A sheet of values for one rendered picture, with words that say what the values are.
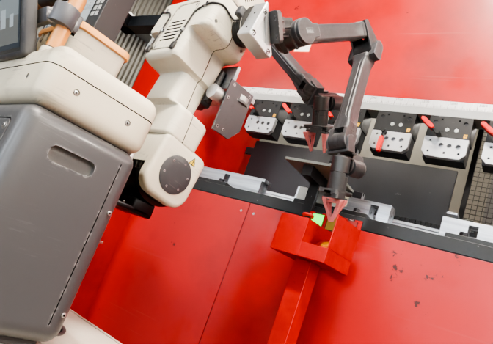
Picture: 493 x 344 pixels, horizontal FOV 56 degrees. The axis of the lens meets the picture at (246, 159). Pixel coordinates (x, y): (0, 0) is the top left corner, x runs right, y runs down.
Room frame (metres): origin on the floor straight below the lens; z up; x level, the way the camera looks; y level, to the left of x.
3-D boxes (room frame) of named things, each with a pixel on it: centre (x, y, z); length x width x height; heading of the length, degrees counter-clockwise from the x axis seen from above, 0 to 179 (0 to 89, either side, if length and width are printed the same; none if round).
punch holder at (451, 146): (1.57, -0.67, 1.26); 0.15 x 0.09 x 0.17; 54
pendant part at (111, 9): (2.04, 0.95, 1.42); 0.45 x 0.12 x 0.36; 51
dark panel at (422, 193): (2.34, -0.48, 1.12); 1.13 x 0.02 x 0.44; 54
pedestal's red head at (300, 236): (1.47, -0.29, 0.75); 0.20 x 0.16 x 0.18; 47
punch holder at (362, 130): (1.80, -0.35, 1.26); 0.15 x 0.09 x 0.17; 54
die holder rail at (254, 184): (2.11, 0.08, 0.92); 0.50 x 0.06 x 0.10; 54
